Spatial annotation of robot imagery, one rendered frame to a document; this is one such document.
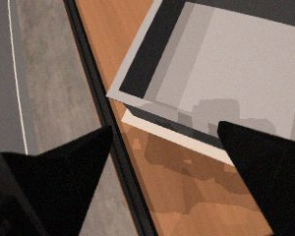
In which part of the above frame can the grey open-top box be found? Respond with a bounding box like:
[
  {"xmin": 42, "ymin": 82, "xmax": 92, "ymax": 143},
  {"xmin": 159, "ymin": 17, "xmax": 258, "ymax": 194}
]
[{"xmin": 106, "ymin": 0, "xmax": 295, "ymax": 150}]

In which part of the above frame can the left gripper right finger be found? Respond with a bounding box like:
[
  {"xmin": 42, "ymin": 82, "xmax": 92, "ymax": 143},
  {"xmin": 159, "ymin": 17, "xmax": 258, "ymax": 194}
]
[{"xmin": 217, "ymin": 121, "xmax": 295, "ymax": 236}]

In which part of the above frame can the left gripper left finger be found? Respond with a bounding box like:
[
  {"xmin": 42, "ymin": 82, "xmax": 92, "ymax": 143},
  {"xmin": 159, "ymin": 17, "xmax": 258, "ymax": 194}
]
[{"xmin": 0, "ymin": 125, "xmax": 113, "ymax": 236}]

